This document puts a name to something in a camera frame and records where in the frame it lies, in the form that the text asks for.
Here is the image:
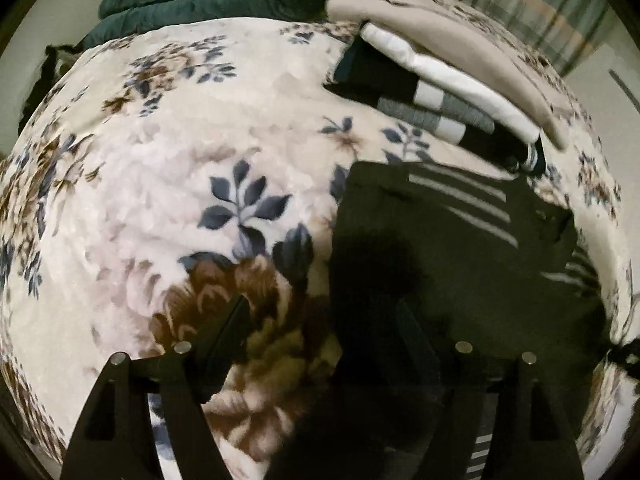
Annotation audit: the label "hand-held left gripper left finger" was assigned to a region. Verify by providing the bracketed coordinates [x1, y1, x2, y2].
[60, 294, 251, 480]

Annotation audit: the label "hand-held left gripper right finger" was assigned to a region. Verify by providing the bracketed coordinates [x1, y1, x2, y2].
[395, 300, 586, 480]

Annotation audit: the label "black striped shorts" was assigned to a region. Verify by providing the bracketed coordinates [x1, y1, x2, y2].
[265, 160, 608, 480]

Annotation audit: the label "dark clothes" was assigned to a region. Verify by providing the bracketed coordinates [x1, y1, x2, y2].
[42, 42, 83, 81]

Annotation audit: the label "stack of folded clothes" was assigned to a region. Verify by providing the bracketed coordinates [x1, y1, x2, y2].
[325, 0, 576, 151]

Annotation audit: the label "floral bedsheet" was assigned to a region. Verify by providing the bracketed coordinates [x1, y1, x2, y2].
[0, 0, 640, 480]

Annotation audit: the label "black white grey striped garment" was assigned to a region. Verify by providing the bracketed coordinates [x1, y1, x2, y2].
[325, 40, 548, 176]

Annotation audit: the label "white headboard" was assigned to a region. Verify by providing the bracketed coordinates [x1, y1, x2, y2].
[565, 10, 640, 161]

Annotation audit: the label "striped grey-blue curtain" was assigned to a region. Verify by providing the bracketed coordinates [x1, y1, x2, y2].
[440, 0, 616, 76]

